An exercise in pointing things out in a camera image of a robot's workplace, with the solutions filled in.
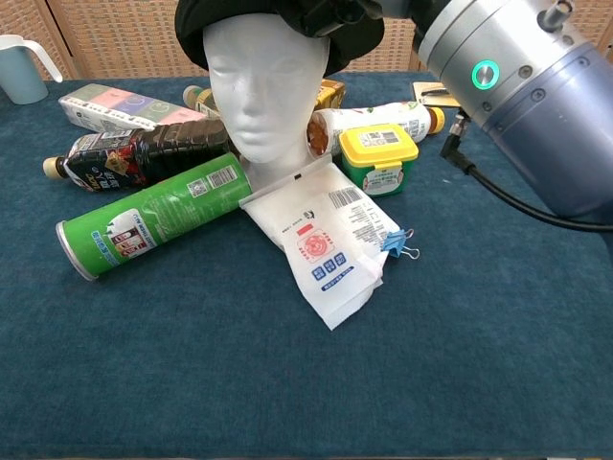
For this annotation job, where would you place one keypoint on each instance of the razor on yellow blister card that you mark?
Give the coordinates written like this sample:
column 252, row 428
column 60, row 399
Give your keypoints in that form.
column 433, row 93

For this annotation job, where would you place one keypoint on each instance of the blue binder clip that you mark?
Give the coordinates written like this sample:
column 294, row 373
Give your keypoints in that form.
column 393, row 242

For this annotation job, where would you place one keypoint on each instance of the woven wooden folding screen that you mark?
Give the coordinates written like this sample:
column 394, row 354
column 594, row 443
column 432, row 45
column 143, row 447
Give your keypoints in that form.
column 120, row 33

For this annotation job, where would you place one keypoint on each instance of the green tea bottle cream cap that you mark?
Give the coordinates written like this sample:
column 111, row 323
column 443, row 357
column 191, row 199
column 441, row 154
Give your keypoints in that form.
column 201, row 100

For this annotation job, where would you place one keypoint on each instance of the white label bottle orange cap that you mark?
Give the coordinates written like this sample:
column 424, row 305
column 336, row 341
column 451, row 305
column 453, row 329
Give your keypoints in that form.
column 378, row 117

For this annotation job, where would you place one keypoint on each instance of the black baseball cap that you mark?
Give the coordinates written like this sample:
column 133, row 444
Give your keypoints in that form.
column 354, row 52

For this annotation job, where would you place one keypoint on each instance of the dark tea plastic bottle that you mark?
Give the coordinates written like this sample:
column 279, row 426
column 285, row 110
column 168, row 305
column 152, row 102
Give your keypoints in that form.
column 158, row 151

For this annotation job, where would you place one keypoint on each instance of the green tub yellow lid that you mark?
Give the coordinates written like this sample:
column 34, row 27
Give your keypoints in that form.
column 376, row 153

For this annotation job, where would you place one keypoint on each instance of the pastel tissue multipack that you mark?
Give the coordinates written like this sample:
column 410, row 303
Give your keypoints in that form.
column 124, row 108

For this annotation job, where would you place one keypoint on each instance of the yellow brown drink carton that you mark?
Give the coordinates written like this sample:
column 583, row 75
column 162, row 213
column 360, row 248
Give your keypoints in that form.
column 330, row 93

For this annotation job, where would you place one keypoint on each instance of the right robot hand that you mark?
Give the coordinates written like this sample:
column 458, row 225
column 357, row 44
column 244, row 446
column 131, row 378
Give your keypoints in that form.
column 335, row 14

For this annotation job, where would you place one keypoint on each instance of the green chips can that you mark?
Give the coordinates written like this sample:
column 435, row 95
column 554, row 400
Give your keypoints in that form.
column 158, row 215

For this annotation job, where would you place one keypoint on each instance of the white foam mannequin head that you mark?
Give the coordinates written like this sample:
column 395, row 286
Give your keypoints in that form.
column 265, row 96

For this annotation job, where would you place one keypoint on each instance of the white printed plastic bag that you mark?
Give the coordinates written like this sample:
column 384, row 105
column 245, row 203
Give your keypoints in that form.
column 321, row 239

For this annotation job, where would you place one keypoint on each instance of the blue tablecloth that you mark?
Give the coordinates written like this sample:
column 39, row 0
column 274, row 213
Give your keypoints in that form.
column 239, row 374

